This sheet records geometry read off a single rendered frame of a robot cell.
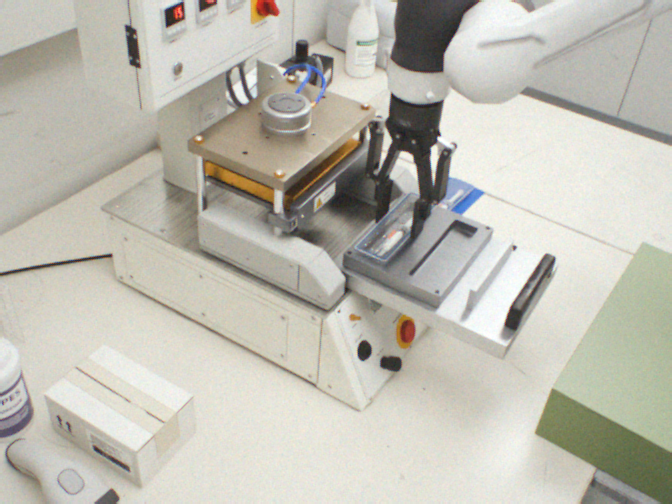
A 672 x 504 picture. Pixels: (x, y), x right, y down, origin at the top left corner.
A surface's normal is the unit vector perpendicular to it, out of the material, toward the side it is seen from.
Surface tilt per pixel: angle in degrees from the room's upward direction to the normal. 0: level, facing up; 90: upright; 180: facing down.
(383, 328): 65
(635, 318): 3
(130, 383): 2
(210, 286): 90
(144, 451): 86
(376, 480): 0
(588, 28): 86
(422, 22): 89
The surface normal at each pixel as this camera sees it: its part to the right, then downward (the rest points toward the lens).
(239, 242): -0.53, 0.53
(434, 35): 0.05, 0.65
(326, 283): 0.60, -0.32
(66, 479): 0.36, -0.54
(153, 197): 0.07, -0.76
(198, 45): 0.85, 0.39
